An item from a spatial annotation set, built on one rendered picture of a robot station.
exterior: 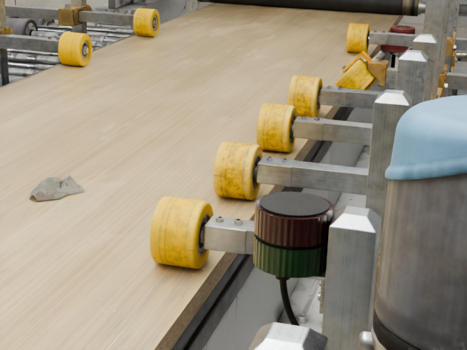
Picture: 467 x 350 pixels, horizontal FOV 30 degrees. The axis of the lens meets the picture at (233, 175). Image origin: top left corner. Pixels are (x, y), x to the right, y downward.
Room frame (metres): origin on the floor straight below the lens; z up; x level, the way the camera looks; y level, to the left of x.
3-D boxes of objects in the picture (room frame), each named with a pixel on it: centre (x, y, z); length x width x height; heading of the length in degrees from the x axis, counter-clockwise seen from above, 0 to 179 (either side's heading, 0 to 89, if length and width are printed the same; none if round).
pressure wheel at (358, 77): (1.90, -0.26, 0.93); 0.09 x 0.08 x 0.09; 75
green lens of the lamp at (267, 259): (0.62, -0.05, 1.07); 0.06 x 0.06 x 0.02
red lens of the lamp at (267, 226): (0.62, -0.05, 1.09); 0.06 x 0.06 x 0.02
